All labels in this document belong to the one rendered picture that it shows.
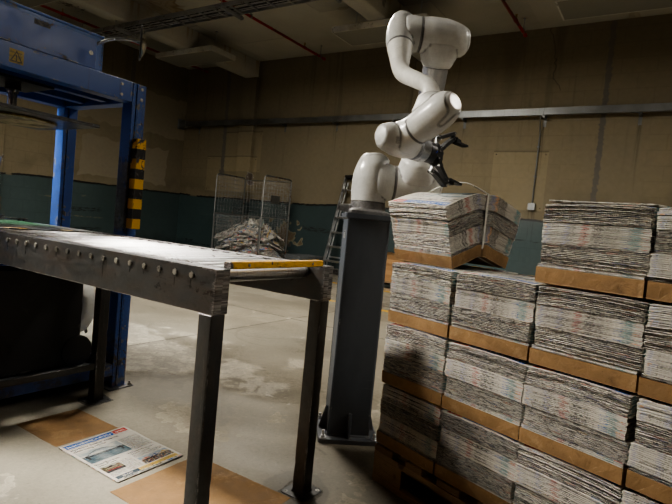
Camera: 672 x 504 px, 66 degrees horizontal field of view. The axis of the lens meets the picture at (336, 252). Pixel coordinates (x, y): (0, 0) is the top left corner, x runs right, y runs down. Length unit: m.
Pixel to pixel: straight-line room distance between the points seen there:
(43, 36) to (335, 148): 7.75
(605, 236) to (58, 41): 2.39
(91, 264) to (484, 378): 1.26
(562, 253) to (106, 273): 1.32
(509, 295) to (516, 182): 7.03
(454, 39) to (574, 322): 1.17
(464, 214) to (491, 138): 7.03
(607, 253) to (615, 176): 6.93
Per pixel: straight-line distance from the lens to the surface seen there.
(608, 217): 1.49
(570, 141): 8.56
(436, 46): 2.16
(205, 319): 1.40
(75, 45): 2.88
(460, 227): 1.82
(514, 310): 1.62
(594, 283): 1.49
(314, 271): 1.77
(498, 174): 8.70
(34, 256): 2.07
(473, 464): 1.78
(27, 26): 2.78
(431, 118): 1.66
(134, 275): 1.61
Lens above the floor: 0.94
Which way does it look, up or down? 3 degrees down
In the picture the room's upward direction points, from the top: 5 degrees clockwise
